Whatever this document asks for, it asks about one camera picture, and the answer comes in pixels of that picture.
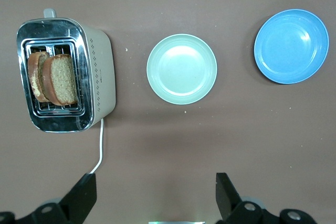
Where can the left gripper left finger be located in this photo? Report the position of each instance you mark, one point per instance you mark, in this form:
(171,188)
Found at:
(65,208)

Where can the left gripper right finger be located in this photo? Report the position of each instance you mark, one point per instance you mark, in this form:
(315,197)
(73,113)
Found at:
(236,211)

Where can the brown bread slice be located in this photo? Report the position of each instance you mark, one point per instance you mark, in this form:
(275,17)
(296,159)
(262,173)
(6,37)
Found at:
(63,79)
(32,77)

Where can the pale green round plate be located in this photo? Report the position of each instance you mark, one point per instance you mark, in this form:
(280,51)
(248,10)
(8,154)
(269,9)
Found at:
(181,69)

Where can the blue round plate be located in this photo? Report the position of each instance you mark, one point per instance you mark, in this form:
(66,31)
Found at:
(291,47)

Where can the beige chrome toaster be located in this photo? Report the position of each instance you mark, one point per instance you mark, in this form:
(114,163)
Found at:
(102,77)

